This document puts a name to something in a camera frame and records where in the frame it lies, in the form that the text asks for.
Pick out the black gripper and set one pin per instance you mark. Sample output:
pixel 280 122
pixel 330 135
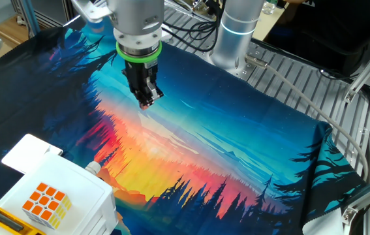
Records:
pixel 139 75

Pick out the white plastic drawer cabinet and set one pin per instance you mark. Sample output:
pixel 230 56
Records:
pixel 83 192

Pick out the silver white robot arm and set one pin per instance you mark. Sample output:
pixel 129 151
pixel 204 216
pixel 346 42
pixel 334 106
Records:
pixel 233 42

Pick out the sunset forest print tablecloth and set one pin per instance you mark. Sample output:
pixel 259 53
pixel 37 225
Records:
pixel 220 130

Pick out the white digital scale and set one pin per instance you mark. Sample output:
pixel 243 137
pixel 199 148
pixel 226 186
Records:
pixel 28 151

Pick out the beige desk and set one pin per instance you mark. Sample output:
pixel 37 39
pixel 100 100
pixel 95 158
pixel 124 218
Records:
pixel 268 26

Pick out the Rubik's cube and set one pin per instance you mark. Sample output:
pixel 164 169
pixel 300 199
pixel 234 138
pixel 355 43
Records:
pixel 42 200

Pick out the clear plastic bottle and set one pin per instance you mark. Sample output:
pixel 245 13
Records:
pixel 269 8

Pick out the yellow black tool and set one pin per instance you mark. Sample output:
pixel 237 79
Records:
pixel 18 226

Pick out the black equipment case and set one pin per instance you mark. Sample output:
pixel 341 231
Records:
pixel 328 36

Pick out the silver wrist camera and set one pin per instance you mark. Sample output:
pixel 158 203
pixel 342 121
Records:
pixel 90 9

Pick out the aluminium frame beam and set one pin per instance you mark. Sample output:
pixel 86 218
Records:
pixel 29 13

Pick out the slanted aluminium frame strut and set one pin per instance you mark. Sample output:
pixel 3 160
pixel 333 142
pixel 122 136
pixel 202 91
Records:
pixel 367 70

